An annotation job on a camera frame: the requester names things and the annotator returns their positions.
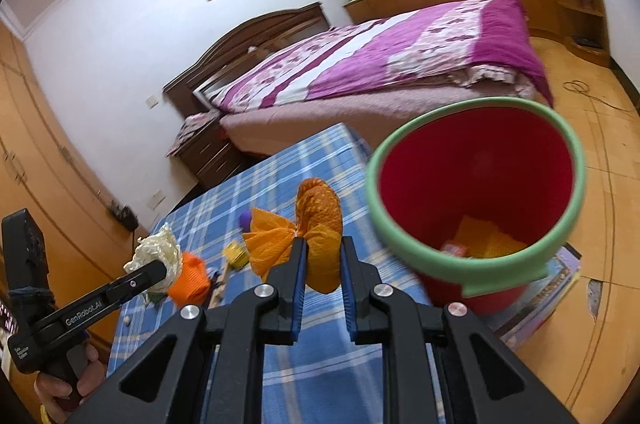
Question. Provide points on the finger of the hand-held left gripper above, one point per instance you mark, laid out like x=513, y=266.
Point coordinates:
x=145, y=276

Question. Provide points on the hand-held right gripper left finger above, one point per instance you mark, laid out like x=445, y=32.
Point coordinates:
x=299, y=284

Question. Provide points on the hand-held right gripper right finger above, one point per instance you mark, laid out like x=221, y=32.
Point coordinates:
x=348, y=289

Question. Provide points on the orange mesh fruit wrap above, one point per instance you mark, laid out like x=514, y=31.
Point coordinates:
x=320, y=214

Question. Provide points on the purple plastic wrapper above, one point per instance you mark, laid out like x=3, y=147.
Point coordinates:
x=245, y=220

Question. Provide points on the red bucket with green rim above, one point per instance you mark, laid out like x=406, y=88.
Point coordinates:
x=475, y=174

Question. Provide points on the person's left hand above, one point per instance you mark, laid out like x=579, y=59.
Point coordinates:
x=55, y=393

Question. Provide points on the green candy wrapper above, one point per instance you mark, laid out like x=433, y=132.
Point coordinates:
x=156, y=299

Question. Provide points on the orange foam net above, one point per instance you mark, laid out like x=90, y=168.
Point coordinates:
x=190, y=276

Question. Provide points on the black hanging bag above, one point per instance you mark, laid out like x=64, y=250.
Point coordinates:
x=125, y=214

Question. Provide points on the small yellow foam net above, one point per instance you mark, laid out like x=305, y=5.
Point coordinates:
x=235, y=254

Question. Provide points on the blue plaid cloth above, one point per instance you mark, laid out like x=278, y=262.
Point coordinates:
x=300, y=164

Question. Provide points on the dark wooden nightstand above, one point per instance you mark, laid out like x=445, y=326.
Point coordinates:
x=210, y=159

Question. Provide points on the wooden wardrobe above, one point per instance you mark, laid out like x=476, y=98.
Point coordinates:
x=40, y=164

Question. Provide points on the pink floral clothes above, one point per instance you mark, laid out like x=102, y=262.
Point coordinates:
x=192, y=129

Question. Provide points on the bed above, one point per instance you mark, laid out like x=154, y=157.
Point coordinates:
x=310, y=124

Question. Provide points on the stack of books under bucket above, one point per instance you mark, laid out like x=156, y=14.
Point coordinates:
x=545, y=299

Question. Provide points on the dark wooden headboard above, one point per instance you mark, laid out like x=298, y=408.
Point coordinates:
x=240, y=44

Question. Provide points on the purple floral quilt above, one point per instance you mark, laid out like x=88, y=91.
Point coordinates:
x=400, y=39

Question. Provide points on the white wall socket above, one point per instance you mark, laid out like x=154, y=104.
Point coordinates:
x=157, y=200

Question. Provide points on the white light switch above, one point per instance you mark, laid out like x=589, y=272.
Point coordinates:
x=151, y=100

